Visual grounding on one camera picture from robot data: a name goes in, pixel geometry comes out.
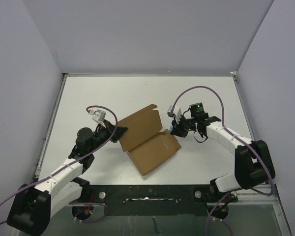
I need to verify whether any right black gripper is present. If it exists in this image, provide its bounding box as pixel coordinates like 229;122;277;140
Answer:
171;113;198;138

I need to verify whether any aluminium table frame rail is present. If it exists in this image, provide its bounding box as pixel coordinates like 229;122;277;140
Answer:
11;72;69;236

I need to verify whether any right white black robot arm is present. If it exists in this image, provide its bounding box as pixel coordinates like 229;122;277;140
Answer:
167;103;276;201

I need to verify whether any brown cardboard paper box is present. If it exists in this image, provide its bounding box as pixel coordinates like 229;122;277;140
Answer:
118;104;182;179

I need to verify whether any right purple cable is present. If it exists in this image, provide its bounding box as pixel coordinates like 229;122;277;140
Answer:
173;86;276;226

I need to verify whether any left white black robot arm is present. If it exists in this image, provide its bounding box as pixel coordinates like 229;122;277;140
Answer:
6;120;128;236

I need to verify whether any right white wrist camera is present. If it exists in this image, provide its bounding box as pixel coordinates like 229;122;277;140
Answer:
167;105;182;123

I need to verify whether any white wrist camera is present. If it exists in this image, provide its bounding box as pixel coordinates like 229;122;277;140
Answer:
88;110;106;126
167;105;182;123

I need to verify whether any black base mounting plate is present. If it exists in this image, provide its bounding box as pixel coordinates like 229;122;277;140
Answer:
72;184;238;221

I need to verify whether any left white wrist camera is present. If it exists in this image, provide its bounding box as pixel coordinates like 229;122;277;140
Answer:
88;110;106;126

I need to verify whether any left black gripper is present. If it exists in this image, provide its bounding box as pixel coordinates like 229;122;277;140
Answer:
88;118;128;152

